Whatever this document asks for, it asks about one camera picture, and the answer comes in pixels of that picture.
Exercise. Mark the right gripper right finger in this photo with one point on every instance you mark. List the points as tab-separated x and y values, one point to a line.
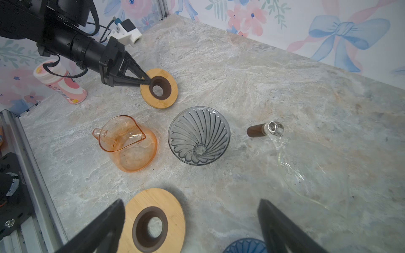
281	234

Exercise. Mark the aluminium front rail frame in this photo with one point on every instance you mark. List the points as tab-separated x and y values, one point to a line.
42	232

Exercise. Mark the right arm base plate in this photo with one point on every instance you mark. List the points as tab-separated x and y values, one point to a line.
16	204

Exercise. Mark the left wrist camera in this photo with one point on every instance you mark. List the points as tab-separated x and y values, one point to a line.
125	32

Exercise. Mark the blue glass dripper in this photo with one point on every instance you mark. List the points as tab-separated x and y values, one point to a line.
246	245

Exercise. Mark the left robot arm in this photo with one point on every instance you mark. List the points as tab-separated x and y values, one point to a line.
66	29

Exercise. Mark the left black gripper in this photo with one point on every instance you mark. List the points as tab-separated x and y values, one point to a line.
118	67

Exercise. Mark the pink cylindrical container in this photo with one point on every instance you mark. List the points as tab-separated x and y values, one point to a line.
66	87

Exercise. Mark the grey glass dripper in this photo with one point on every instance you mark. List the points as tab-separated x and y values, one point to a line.
199	135

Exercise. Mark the orange glass carafe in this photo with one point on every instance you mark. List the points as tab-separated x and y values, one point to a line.
130	145

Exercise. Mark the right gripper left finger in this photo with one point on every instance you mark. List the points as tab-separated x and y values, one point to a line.
102	235

